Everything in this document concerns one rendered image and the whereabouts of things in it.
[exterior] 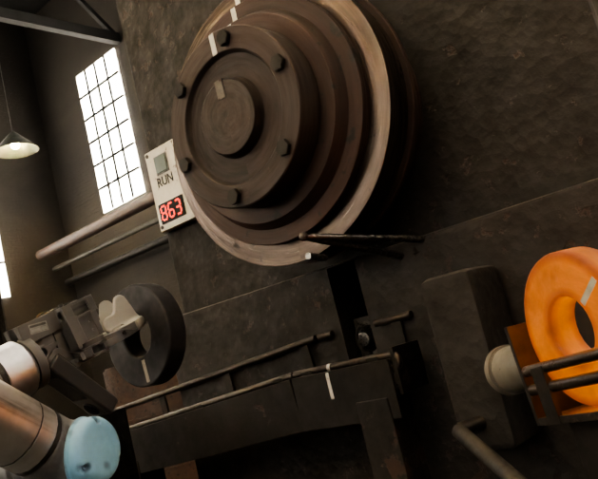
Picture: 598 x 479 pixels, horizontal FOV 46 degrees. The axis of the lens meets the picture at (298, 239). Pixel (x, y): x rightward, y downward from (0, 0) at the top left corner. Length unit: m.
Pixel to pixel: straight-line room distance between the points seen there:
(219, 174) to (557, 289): 0.59
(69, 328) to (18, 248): 11.58
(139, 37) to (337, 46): 0.71
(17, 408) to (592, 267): 0.58
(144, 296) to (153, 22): 0.76
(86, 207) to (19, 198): 1.15
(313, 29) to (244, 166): 0.23
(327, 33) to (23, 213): 11.86
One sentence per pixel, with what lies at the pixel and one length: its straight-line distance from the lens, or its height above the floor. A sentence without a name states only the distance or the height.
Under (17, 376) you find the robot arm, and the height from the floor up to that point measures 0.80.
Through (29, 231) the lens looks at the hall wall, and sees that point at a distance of 12.77.
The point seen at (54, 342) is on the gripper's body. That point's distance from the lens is 1.01.
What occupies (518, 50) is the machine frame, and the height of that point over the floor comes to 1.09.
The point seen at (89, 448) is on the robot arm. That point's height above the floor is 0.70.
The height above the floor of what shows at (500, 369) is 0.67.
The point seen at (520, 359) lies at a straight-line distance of 0.81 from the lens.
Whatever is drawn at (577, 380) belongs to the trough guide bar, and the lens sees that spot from 0.73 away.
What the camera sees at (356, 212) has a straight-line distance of 1.05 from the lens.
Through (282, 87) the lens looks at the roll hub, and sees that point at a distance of 1.04.
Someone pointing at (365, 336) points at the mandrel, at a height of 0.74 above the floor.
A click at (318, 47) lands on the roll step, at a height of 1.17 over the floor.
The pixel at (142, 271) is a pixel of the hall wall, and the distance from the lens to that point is 11.36.
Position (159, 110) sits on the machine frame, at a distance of 1.61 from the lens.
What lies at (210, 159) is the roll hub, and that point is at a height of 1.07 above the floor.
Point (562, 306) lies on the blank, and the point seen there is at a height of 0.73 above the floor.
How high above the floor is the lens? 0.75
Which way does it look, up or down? 8 degrees up
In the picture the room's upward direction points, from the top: 14 degrees counter-clockwise
